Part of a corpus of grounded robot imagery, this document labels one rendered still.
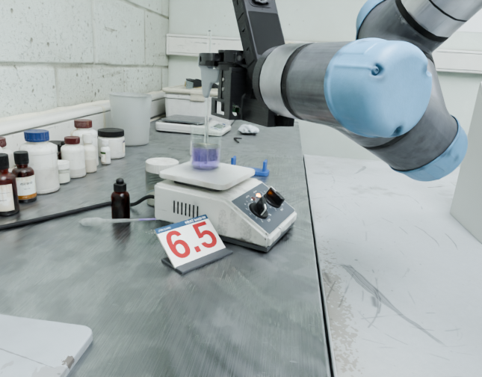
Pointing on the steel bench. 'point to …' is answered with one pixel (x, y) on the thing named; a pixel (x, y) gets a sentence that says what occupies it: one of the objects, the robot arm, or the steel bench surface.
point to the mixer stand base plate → (34, 346)
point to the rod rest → (255, 168)
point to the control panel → (275, 217)
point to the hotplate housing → (217, 212)
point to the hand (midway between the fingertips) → (209, 58)
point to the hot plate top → (227, 173)
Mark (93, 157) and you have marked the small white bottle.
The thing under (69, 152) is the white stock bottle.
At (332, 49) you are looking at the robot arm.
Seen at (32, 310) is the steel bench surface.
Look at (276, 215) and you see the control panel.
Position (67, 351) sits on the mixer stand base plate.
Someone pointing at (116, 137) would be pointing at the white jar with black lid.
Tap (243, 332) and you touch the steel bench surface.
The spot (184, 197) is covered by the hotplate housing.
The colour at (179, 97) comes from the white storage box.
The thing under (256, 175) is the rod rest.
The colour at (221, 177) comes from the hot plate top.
